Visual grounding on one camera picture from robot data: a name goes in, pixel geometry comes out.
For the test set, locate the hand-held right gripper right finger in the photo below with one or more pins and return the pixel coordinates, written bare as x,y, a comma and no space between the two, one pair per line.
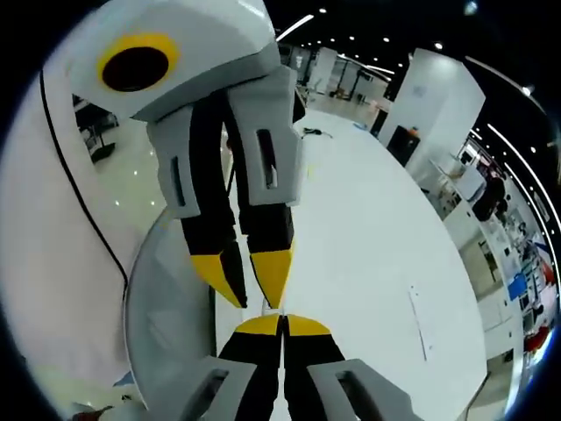
315,377

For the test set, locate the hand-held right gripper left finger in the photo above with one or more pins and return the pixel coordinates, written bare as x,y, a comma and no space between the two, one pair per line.
245,373

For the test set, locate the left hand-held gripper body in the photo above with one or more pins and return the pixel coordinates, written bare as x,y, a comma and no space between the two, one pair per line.
210,39

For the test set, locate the clear food packaging bag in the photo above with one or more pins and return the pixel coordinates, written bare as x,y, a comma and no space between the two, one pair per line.
271,310

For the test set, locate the grey mesh office chair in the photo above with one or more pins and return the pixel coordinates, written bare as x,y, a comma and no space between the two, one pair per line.
166,307

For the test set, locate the black tool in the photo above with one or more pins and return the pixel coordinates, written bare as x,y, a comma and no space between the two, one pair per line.
315,131

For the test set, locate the black cabinet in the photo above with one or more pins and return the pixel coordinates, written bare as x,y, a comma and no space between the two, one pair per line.
403,147

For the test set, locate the person's white shirt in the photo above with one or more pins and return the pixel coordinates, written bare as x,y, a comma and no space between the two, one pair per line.
44,219

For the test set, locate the white square pillar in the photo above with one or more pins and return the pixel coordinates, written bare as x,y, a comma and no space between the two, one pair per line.
438,101

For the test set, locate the blue panel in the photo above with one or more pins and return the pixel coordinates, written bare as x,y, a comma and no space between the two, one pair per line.
518,286

